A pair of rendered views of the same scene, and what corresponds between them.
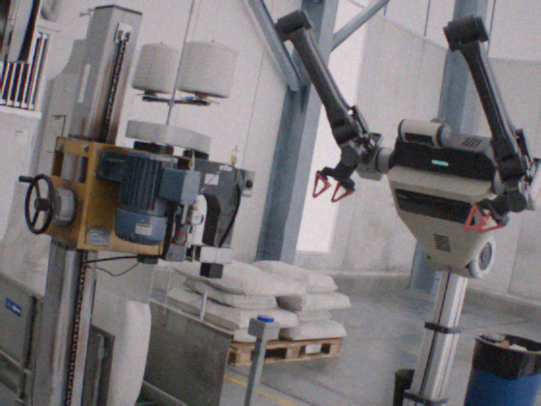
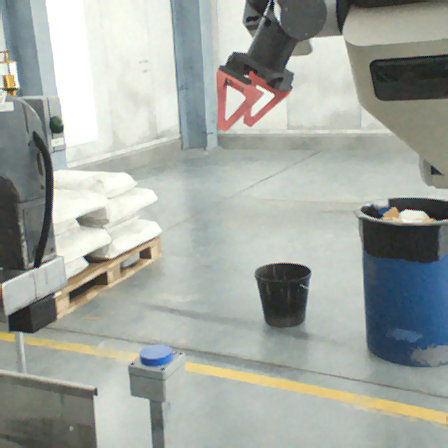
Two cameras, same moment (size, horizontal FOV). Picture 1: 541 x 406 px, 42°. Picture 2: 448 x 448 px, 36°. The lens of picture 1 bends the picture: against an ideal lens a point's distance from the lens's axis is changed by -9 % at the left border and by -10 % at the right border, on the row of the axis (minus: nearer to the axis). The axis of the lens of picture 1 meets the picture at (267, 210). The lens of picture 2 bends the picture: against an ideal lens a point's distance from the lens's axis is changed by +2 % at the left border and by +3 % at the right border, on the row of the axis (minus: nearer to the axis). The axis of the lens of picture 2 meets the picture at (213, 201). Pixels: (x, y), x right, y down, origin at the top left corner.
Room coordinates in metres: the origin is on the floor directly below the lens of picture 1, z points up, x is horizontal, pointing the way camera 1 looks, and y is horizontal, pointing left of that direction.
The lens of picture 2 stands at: (1.45, 0.15, 1.39)
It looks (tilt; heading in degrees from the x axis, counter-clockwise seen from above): 13 degrees down; 343
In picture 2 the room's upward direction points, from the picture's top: 3 degrees counter-clockwise
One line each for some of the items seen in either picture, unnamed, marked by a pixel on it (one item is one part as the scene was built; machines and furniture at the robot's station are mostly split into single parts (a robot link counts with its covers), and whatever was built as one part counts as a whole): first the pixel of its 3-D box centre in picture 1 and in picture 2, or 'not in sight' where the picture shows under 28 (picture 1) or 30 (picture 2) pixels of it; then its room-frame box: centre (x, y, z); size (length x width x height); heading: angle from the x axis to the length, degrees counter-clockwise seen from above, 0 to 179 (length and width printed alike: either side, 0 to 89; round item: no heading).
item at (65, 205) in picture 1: (59, 205); not in sight; (2.17, 0.61, 1.14); 0.11 x 0.06 x 0.11; 46
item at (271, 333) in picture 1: (264, 328); (157, 373); (2.59, -0.06, 0.81); 0.08 x 0.08 x 0.06; 46
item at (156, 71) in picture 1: (156, 68); not in sight; (2.42, 0.44, 1.61); 0.15 x 0.14 x 0.17; 46
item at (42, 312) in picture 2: (214, 270); (38, 308); (2.57, 0.14, 0.98); 0.09 x 0.05 x 0.05; 136
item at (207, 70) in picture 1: (207, 70); not in sight; (2.24, 0.25, 1.61); 0.17 x 0.17 x 0.17
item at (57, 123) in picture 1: (54, 133); not in sight; (6.06, 1.85, 1.34); 0.24 x 0.04 x 0.32; 46
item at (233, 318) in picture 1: (250, 314); (52, 247); (5.37, -0.02, 0.32); 0.66 x 0.43 x 0.15; 138
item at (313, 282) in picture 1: (292, 276); (81, 184); (5.98, -0.28, 0.56); 0.67 x 0.43 x 0.15; 46
